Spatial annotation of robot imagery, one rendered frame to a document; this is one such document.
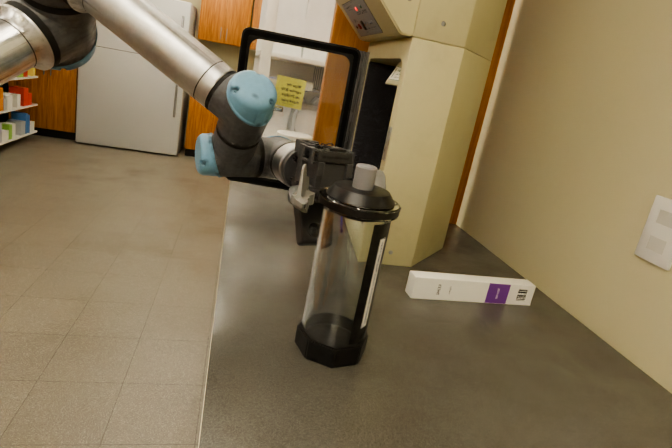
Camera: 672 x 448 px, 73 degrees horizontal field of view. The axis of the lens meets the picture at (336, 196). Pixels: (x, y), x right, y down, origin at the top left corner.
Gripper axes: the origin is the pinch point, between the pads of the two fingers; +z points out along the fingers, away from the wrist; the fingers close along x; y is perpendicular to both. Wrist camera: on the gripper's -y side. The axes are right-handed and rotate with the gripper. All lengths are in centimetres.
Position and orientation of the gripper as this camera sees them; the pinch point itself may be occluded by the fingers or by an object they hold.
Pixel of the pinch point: (354, 213)
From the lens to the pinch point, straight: 61.1
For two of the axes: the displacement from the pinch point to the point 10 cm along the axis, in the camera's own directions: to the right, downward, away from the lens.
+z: 4.4, 2.5, -8.6
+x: 8.8, 0.4, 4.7
